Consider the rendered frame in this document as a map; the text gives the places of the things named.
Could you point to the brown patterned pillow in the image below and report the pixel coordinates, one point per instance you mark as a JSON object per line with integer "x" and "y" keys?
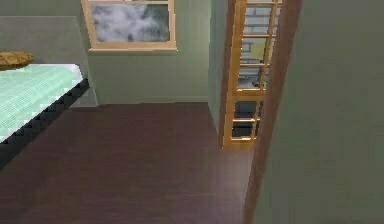
{"x": 13, "y": 59}

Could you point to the wooden framed window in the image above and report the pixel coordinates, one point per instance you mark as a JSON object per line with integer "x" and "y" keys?
{"x": 130, "y": 25}

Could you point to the bed with pale green cover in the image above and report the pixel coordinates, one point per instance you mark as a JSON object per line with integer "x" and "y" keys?
{"x": 30, "y": 93}

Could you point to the light wooden glazed door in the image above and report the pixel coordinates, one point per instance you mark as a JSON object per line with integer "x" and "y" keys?
{"x": 248, "y": 76}

